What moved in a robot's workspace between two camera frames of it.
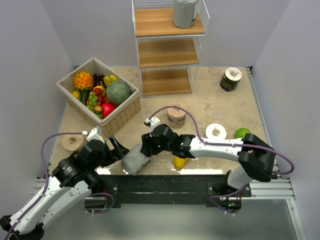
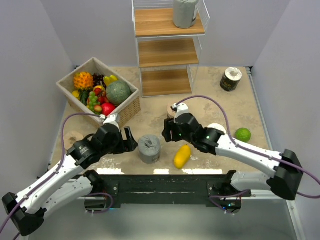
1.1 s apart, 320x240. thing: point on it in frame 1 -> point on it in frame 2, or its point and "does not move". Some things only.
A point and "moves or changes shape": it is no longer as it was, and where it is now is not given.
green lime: x=241 y=132 does not move
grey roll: x=184 y=13 does not move
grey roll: x=135 y=160 moves or changes shape
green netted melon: x=118 y=92 does not move
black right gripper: x=146 y=148 -> x=169 y=126
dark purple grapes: x=97 y=79 does not move
